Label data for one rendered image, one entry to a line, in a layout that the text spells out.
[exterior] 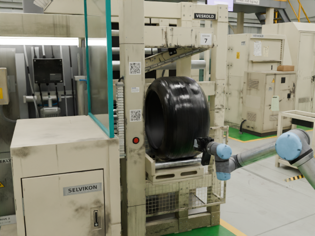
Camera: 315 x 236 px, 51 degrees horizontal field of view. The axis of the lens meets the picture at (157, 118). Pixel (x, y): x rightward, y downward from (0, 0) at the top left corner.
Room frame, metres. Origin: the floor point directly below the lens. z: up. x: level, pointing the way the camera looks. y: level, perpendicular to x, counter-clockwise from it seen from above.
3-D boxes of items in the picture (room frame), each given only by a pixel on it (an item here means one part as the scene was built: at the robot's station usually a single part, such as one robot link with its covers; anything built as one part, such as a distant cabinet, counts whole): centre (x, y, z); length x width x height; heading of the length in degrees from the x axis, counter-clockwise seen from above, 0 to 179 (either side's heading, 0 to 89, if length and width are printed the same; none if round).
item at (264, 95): (6.67, -2.27, 0.62); 0.91 x 0.58 x 1.25; 120
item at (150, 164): (2.12, 0.09, 0.90); 0.40 x 0.03 x 0.10; 20
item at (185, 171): (2.05, -0.12, 0.84); 0.36 x 0.09 x 0.06; 110
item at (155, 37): (2.50, -0.09, 1.71); 0.61 x 0.25 x 0.15; 110
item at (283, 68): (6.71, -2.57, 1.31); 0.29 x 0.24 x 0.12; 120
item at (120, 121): (2.02, 0.23, 1.19); 0.05 x 0.04 x 0.48; 20
